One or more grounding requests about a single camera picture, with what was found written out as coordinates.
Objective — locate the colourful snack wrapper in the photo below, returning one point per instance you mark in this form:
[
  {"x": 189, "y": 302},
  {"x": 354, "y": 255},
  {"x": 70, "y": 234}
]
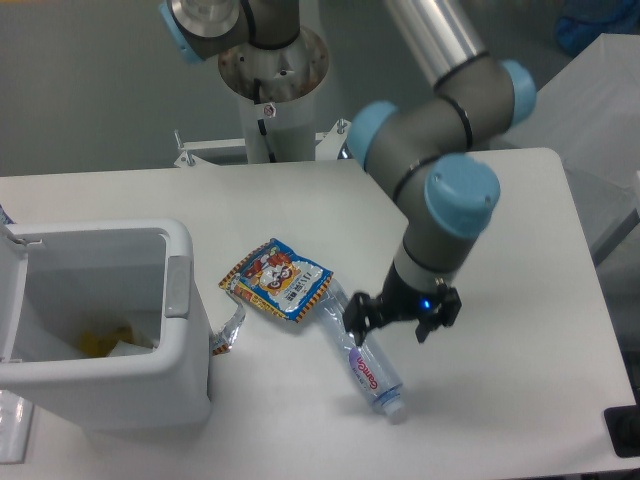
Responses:
[{"x": 275, "y": 279}]

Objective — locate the clear plastic water bottle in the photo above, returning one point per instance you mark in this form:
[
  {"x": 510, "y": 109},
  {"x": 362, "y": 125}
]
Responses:
[{"x": 367, "y": 365}]

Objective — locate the clear plastic box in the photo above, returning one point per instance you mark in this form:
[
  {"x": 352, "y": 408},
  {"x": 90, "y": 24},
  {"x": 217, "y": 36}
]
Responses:
[{"x": 16, "y": 420}]

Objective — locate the blue object in corner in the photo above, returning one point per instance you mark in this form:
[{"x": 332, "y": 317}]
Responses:
[{"x": 580, "y": 23}]

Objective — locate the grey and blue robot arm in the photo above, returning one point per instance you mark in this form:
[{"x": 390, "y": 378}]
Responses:
[{"x": 420, "y": 159}]

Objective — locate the white plastic trash can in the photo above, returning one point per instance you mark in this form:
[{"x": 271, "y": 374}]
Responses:
[{"x": 60, "y": 280}]

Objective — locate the white covered table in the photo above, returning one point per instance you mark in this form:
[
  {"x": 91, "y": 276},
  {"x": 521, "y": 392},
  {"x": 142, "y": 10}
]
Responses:
[{"x": 589, "y": 115}]

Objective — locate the black device at table edge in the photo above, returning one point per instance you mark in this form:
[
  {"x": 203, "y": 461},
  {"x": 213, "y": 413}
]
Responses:
[{"x": 623, "y": 426}]

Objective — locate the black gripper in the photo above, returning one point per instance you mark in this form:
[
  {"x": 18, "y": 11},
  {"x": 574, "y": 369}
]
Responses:
[{"x": 436, "y": 306}]

